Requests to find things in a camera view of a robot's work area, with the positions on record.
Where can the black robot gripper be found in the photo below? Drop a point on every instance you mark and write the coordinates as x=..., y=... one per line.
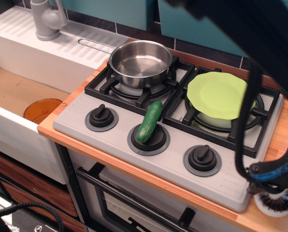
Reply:
x=271, y=177

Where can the black stove knob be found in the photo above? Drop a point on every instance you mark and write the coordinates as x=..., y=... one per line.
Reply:
x=101, y=119
x=156, y=144
x=202, y=161

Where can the stainless steel pot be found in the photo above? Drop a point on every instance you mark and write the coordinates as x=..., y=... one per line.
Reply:
x=137, y=64

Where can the black right stove knob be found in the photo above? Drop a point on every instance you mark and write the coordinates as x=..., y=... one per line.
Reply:
x=202, y=161

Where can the black left stove knob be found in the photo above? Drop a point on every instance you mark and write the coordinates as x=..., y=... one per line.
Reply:
x=101, y=119

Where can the green toy pickle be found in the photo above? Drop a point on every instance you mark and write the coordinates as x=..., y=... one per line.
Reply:
x=149, y=122

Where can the wooden drawer front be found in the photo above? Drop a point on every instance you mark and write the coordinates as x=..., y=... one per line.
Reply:
x=23, y=184

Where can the black right burner grate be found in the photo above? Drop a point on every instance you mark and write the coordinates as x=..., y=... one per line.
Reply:
x=262, y=119

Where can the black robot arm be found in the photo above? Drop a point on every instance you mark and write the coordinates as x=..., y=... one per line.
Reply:
x=260, y=29

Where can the toy oven door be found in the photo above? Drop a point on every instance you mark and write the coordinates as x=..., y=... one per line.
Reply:
x=202, y=222

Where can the black middle stove knob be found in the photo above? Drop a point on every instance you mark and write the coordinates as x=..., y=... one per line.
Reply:
x=156, y=144

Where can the light green plastic plate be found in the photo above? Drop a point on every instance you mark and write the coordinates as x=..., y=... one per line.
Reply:
x=217, y=94

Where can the grey toy faucet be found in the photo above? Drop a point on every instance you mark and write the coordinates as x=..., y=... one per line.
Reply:
x=48, y=22

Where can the grey toy stove top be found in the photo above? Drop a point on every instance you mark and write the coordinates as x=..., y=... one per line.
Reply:
x=226, y=187

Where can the white toy mushroom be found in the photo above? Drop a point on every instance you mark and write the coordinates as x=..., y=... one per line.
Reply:
x=273, y=205

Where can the white toy sink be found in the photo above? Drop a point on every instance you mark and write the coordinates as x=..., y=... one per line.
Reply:
x=32, y=70

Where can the black oven door handle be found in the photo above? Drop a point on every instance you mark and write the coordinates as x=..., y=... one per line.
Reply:
x=128, y=211

